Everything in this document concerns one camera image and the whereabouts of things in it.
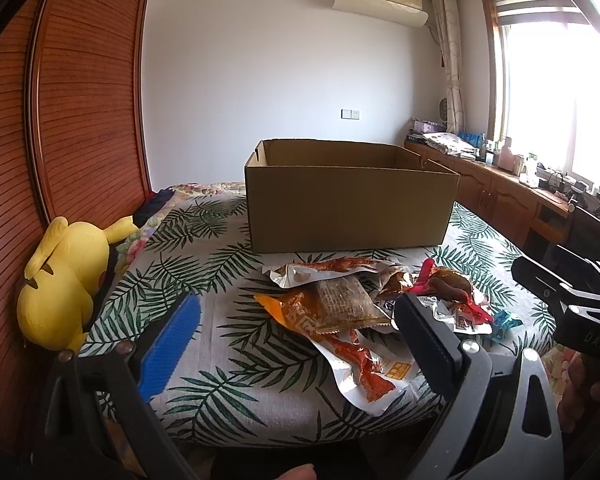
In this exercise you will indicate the orange snack packet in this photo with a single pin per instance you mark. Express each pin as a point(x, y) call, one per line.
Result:
point(298, 310)

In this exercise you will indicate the pink thermos bottle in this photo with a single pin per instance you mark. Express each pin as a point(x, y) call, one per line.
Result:
point(506, 158)

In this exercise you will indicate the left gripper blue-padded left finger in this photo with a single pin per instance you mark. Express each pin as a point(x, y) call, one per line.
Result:
point(161, 346)

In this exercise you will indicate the folded cloth on cabinet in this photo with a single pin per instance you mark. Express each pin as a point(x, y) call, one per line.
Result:
point(449, 144)

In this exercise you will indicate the floral quilt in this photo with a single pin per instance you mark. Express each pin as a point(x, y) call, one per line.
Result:
point(149, 216)

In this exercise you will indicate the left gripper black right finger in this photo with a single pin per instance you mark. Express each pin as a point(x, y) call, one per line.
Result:
point(459, 371)

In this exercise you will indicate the gold brown snack wrapper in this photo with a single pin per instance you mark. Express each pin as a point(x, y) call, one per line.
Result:
point(393, 281)

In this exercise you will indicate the window with wooden frame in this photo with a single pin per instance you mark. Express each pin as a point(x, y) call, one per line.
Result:
point(545, 60)

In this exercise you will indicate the white red-bottom snack pack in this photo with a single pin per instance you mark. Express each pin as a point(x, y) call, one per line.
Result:
point(373, 371)

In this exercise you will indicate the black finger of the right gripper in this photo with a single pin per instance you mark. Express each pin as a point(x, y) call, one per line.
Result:
point(549, 287)

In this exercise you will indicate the brown cardboard box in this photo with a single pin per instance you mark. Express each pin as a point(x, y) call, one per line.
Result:
point(315, 195)

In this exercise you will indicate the palm leaf print bedsheet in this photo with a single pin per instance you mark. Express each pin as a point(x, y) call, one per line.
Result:
point(245, 381)

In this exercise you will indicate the teal candy wrapper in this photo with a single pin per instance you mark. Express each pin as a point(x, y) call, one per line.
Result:
point(503, 323)

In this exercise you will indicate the white wall switch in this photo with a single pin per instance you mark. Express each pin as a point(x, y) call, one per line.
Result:
point(350, 114)

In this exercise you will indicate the wooden window-side cabinet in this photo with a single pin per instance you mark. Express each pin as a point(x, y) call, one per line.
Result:
point(531, 218)

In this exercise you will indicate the brown cracker snack packet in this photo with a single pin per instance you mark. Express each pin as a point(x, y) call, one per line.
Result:
point(344, 304)

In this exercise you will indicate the person's left hand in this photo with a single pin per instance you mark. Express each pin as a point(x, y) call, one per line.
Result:
point(303, 472)

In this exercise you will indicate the pink chicken leg snack pack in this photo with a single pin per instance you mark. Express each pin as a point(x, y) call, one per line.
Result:
point(453, 300)

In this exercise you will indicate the white chicken feet snack pack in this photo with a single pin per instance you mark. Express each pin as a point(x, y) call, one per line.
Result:
point(295, 274)

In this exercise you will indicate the patterned window curtain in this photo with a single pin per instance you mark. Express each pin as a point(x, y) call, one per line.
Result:
point(448, 28)

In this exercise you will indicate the yellow Pikachu plush toy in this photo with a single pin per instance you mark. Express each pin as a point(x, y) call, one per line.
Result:
point(62, 278)

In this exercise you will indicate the person's right hand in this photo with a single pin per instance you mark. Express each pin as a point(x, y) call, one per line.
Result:
point(583, 384)

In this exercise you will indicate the small round fan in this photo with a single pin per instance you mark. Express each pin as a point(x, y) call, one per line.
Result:
point(444, 110)

